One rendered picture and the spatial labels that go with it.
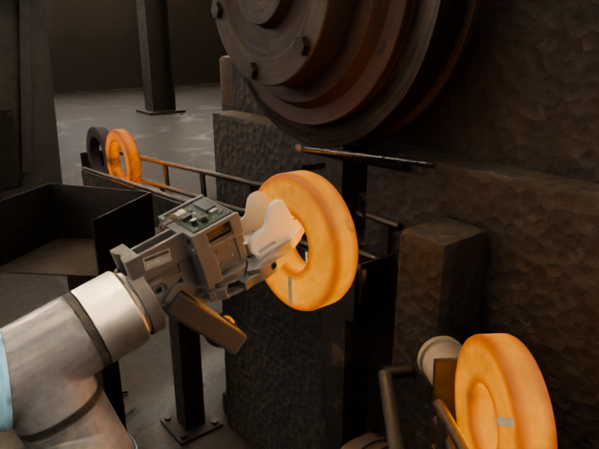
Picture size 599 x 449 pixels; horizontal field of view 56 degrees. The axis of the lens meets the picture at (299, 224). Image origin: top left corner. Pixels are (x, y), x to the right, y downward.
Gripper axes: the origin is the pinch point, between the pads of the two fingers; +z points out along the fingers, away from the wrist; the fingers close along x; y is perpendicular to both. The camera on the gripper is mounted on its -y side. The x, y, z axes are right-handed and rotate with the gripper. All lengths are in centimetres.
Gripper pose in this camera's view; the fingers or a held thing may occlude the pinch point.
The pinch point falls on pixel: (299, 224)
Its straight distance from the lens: 63.2
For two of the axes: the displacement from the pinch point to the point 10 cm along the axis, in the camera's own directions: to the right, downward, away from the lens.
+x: -6.2, -2.8, 7.3
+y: -2.0, -8.5, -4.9
